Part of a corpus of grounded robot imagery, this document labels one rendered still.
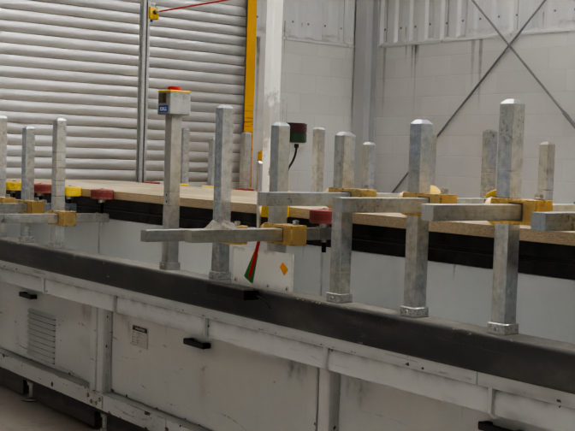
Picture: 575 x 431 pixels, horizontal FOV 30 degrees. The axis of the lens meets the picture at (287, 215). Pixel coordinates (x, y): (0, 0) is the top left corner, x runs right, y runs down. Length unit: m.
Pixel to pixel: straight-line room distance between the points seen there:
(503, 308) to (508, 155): 0.30
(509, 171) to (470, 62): 9.88
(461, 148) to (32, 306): 8.07
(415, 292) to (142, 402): 1.69
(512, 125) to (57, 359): 2.64
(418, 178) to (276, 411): 1.09
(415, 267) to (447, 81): 9.94
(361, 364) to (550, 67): 8.94
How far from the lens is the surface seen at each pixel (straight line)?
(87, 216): 3.78
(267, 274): 2.72
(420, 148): 2.31
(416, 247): 2.32
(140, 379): 3.81
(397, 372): 2.43
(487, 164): 3.64
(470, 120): 11.95
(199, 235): 2.52
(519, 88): 11.52
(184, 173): 5.10
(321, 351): 2.62
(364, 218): 2.75
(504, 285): 2.16
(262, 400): 3.22
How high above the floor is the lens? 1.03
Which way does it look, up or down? 3 degrees down
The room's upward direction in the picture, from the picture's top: 2 degrees clockwise
